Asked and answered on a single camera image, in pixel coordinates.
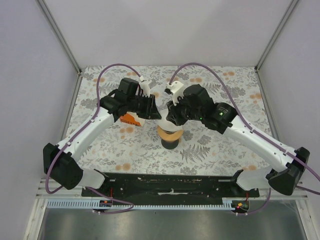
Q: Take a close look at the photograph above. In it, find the black carafe with red lid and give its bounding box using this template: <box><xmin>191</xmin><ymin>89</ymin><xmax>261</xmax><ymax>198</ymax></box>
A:
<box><xmin>161</xmin><ymin>139</ymin><xmax>179</xmax><ymax>150</ymax></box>

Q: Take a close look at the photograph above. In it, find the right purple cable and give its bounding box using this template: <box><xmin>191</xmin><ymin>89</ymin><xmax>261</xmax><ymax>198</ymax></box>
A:
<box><xmin>169</xmin><ymin>62</ymin><xmax>320</xmax><ymax>216</ymax></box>

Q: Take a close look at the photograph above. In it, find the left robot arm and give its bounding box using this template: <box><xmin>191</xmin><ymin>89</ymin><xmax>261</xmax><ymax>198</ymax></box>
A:
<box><xmin>43</xmin><ymin>77</ymin><xmax>162</xmax><ymax>197</ymax></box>

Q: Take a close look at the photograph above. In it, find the white slotted cable duct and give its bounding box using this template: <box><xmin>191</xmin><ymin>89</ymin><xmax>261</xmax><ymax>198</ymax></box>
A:
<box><xmin>46</xmin><ymin>198</ymin><xmax>244</xmax><ymax>210</ymax></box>

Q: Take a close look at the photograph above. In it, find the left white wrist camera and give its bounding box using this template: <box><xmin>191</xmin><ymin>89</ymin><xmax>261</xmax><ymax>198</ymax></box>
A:
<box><xmin>139</xmin><ymin>75</ymin><xmax>152</xmax><ymax>97</ymax></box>

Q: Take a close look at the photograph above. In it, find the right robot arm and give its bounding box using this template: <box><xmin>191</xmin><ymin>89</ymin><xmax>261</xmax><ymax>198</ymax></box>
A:
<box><xmin>165</xmin><ymin>81</ymin><xmax>310</xmax><ymax>197</ymax></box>

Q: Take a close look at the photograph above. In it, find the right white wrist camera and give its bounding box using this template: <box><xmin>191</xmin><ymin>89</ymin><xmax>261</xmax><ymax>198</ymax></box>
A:
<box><xmin>164</xmin><ymin>81</ymin><xmax>185</xmax><ymax>106</ymax></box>

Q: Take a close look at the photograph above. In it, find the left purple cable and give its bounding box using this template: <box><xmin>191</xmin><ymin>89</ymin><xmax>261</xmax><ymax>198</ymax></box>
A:
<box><xmin>45</xmin><ymin>63</ymin><xmax>144</xmax><ymax>215</ymax></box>

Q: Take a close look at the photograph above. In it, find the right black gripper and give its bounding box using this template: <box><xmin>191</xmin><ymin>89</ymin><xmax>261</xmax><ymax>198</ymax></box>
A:
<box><xmin>166</xmin><ymin>94</ymin><xmax>204</xmax><ymax>127</ymax></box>

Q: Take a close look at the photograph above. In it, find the white paper coffee filter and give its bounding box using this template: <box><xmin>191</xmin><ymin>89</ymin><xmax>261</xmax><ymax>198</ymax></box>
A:
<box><xmin>155</xmin><ymin>108</ymin><xmax>183</xmax><ymax>132</ymax></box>

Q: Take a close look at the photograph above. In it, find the floral tablecloth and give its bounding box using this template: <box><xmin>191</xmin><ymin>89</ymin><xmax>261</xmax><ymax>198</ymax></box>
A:
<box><xmin>67</xmin><ymin>66</ymin><xmax>271</xmax><ymax>176</ymax></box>

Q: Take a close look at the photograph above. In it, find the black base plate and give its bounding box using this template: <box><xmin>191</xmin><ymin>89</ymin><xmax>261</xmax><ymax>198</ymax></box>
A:
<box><xmin>98</xmin><ymin>172</ymin><xmax>260</xmax><ymax>205</ymax></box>

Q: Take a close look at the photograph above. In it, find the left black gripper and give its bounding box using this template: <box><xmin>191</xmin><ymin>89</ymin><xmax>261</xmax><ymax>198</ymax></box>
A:
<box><xmin>127</xmin><ymin>93</ymin><xmax>162</xmax><ymax>121</ymax></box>

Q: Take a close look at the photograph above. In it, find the purple cable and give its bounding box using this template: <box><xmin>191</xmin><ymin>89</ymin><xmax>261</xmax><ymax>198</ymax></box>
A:
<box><xmin>45</xmin><ymin>63</ymin><xmax>144</xmax><ymax>215</ymax></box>
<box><xmin>169</xmin><ymin>62</ymin><xmax>320</xmax><ymax>216</ymax></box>

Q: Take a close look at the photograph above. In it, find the orange coffee filter box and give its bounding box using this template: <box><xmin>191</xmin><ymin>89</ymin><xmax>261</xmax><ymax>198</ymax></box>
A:
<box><xmin>119</xmin><ymin>112</ymin><xmax>145</xmax><ymax>127</ymax></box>

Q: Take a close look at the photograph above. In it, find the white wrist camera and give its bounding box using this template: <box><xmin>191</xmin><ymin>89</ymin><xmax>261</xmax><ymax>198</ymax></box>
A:
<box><xmin>164</xmin><ymin>81</ymin><xmax>185</xmax><ymax>106</ymax></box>
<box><xmin>139</xmin><ymin>75</ymin><xmax>152</xmax><ymax>97</ymax></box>

